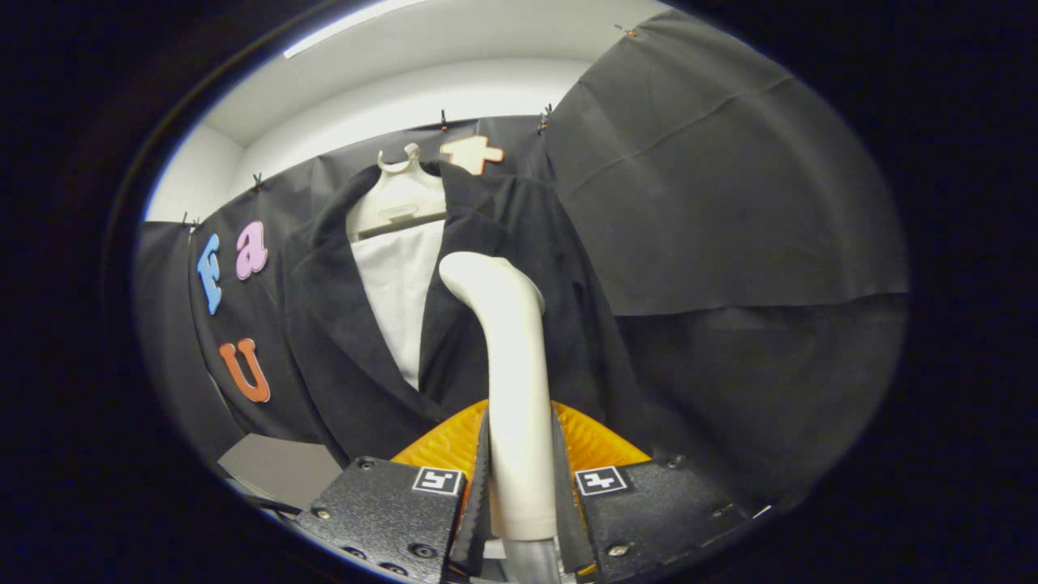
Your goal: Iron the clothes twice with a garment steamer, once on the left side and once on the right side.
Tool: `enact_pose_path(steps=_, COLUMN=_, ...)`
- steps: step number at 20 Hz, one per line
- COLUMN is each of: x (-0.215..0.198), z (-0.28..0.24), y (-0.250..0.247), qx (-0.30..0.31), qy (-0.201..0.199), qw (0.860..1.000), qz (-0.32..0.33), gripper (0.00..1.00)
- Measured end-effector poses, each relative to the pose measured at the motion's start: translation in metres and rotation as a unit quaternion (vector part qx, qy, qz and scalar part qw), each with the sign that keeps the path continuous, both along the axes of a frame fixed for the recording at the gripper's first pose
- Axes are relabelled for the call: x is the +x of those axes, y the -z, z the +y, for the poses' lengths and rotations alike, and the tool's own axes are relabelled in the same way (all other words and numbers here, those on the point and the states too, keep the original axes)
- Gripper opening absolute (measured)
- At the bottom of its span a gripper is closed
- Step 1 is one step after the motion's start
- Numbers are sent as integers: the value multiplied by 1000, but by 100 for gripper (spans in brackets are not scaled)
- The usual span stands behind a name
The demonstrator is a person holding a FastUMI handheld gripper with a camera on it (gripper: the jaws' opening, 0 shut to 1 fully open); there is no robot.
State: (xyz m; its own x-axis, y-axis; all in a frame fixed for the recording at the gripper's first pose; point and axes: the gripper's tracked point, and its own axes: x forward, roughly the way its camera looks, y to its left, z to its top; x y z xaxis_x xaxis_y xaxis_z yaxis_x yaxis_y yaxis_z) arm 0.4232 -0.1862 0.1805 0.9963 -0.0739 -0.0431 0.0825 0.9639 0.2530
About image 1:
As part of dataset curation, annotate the ceiling light panel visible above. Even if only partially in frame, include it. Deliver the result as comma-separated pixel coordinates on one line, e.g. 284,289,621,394
284,0,431,59

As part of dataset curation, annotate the black backdrop cloth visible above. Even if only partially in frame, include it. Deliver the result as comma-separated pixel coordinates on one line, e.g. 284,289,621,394
134,8,909,512

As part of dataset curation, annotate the white dress form mannequin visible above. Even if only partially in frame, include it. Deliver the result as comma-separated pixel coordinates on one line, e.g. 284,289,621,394
346,144,448,390

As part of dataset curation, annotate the black blazer jacket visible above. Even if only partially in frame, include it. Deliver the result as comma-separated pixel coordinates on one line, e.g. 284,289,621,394
280,162,658,467

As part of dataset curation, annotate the grey drawer cabinet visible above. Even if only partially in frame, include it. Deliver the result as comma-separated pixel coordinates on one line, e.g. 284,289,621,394
217,434,345,512

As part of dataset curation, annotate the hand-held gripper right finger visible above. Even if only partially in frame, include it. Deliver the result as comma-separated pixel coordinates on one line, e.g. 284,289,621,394
551,403,751,584

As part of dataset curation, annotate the white garment steamer head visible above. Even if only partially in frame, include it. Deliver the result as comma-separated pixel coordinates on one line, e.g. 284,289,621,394
439,251,560,543

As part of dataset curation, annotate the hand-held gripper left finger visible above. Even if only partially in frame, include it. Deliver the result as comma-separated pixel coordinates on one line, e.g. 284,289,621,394
290,401,494,584

